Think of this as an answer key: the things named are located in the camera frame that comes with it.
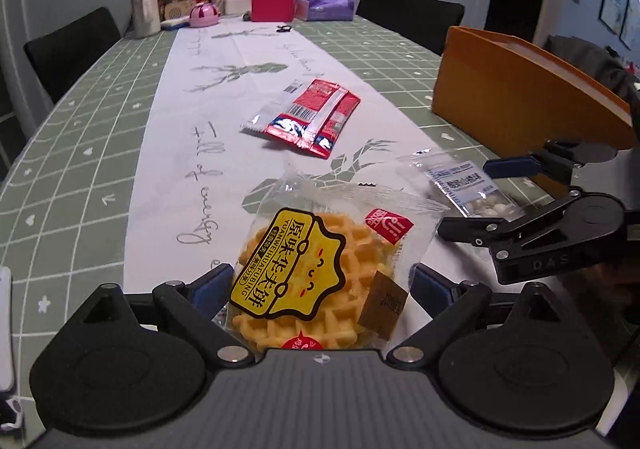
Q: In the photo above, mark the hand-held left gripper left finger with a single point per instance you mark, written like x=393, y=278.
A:
x=213, y=287

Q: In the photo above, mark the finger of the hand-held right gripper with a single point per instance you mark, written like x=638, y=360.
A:
x=475, y=230
x=510, y=167

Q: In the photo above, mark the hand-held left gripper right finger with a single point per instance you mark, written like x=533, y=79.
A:
x=433, y=287

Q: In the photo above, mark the clear candy packet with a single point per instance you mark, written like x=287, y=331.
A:
x=465, y=184

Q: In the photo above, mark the orange cardboard box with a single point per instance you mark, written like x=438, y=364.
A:
x=500, y=89

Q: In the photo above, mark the yellow waffle packet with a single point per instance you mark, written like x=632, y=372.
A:
x=300, y=274

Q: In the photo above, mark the dark jacket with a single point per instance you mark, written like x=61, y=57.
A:
x=590, y=60

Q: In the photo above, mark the red white snack packet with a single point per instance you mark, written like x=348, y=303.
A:
x=295, y=111
x=337, y=124

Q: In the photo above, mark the green checked tablecloth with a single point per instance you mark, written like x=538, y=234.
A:
x=90, y=154

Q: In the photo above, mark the black chair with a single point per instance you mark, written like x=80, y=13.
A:
x=70, y=54
x=410, y=14

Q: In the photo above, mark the white flat device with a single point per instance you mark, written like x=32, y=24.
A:
x=5, y=329

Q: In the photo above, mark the purple tissue pack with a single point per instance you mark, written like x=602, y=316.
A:
x=325, y=4

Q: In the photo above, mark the small white blue box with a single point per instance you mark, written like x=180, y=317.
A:
x=175, y=25

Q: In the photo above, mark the black clip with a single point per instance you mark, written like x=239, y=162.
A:
x=284, y=28

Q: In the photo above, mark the pink round container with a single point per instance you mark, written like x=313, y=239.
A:
x=205, y=15

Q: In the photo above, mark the tan wooden box with holes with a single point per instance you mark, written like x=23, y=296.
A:
x=177, y=10

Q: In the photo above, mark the pink square box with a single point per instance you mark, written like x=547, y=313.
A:
x=272, y=1

